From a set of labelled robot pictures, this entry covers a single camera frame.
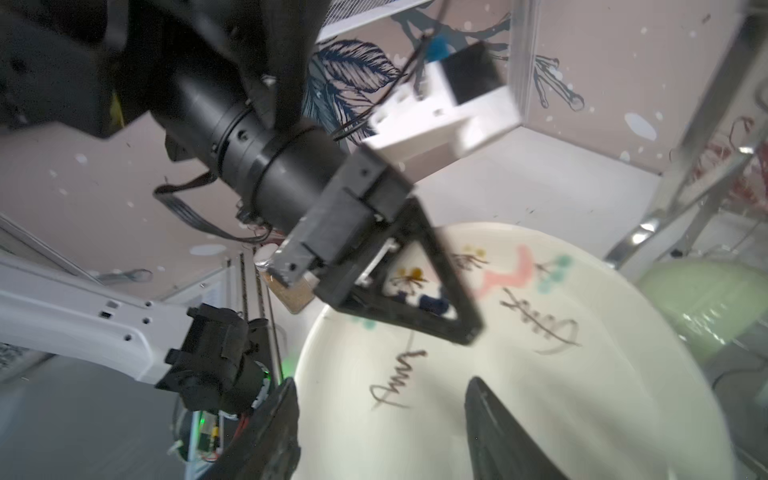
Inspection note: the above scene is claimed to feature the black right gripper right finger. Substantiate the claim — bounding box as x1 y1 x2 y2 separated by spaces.
464 377 565 480

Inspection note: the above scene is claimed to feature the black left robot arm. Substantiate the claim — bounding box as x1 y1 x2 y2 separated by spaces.
1 1 483 345

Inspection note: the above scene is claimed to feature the steel two-tier dish rack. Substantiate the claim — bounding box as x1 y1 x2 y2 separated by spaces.
603 1 767 271

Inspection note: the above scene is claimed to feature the light green bowl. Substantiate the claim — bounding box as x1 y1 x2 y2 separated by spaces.
636 259 767 364

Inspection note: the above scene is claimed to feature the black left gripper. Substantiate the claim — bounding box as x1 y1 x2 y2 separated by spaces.
266 143 483 345

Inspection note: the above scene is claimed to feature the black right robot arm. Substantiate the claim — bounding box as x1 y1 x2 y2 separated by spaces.
1 255 567 479

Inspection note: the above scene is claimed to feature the cream floral plate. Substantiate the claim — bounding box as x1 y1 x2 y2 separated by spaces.
295 223 735 479

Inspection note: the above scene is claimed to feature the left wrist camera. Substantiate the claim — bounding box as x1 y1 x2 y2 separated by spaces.
362 41 522 182

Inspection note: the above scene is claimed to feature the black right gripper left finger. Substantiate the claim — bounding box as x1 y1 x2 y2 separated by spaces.
202 378 301 480

